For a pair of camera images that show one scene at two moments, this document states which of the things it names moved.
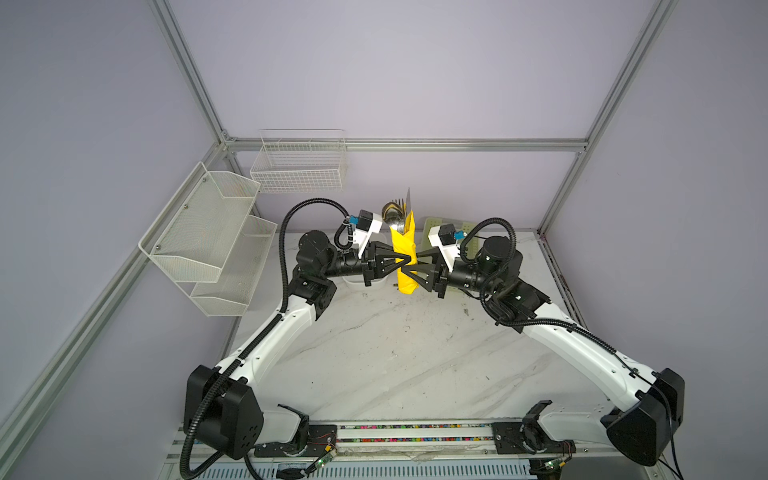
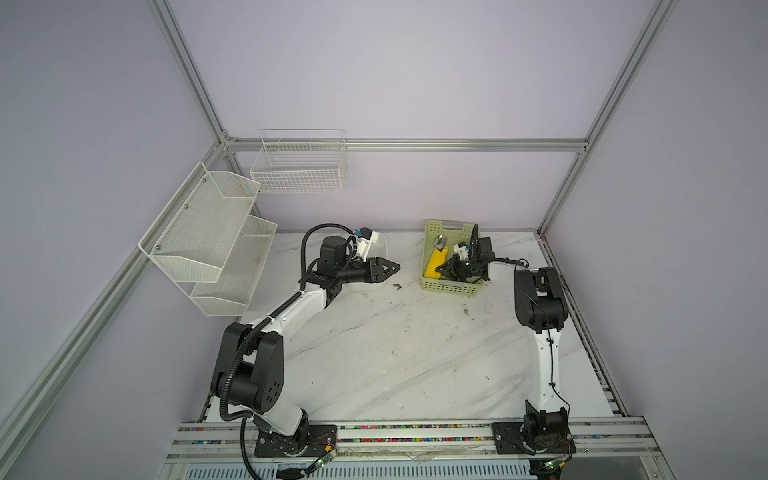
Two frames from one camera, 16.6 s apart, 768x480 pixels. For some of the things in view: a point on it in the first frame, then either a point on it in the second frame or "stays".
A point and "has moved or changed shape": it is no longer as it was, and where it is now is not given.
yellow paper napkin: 405,243 has moved or changed shape
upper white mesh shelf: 194,234 stays
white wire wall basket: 301,160 stays
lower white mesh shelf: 231,295 stays
